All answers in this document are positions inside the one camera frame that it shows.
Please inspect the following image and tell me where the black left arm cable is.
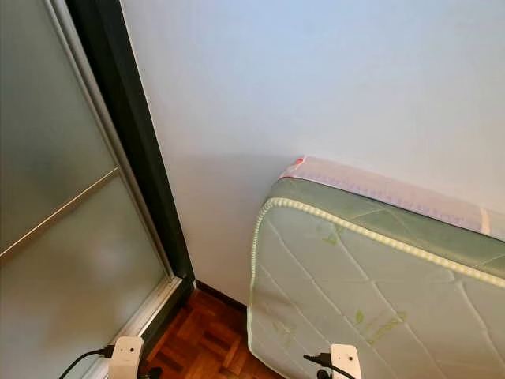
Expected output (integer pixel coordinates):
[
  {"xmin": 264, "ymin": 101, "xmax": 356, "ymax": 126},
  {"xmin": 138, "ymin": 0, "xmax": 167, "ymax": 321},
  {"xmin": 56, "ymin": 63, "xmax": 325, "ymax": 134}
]
[{"xmin": 58, "ymin": 346, "xmax": 116, "ymax": 379}]

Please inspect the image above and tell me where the dark skirting board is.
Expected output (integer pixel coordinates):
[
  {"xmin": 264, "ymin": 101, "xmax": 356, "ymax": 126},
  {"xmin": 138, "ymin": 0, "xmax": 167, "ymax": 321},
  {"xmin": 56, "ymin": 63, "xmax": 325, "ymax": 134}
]
[{"xmin": 194, "ymin": 280, "xmax": 249, "ymax": 313}]

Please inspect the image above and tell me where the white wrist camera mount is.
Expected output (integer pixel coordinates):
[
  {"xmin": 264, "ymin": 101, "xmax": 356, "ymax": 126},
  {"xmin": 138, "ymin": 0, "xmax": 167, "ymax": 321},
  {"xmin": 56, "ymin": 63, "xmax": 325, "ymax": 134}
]
[
  {"xmin": 330, "ymin": 344, "xmax": 362, "ymax": 379},
  {"xmin": 109, "ymin": 336, "xmax": 144, "ymax": 379}
]

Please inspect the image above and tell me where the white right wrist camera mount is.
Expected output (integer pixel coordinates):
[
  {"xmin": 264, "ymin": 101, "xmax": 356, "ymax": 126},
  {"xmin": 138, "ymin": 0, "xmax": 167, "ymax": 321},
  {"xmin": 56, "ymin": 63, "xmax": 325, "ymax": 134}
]
[{"xmin": 330, "ymin": 344, "xmax": 362, "ymax": 379}]

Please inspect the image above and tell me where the pink wrapped mattress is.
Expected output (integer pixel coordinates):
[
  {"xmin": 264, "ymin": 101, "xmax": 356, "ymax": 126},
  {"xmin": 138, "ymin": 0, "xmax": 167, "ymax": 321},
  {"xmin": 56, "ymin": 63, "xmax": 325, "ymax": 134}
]
[{"xmin": 280, "ymin": 156, "xmax": 505, "ymax": 242}]

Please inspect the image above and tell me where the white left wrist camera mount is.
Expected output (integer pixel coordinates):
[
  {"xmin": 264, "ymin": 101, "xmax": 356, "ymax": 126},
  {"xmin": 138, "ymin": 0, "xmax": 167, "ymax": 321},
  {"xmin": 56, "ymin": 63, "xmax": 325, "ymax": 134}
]
[{"xmin": 109, "ymin": 336, "xmax": 144, "ymax": 379}]

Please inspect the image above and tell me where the dark door frame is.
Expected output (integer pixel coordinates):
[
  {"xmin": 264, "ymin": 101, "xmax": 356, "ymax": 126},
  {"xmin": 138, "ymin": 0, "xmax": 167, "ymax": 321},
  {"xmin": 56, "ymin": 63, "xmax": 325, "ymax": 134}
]
[{"xmin": 65, "ymin": 0, "xmax": 196, "ymax": 356}]

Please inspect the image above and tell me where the frosted glass sliding door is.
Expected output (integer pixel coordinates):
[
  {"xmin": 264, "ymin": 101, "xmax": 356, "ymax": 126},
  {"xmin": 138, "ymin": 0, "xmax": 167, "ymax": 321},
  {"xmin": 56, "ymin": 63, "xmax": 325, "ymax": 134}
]
[{"xmin": 0, "ymin": 0, "xmax": 176, "ymax": 379}]

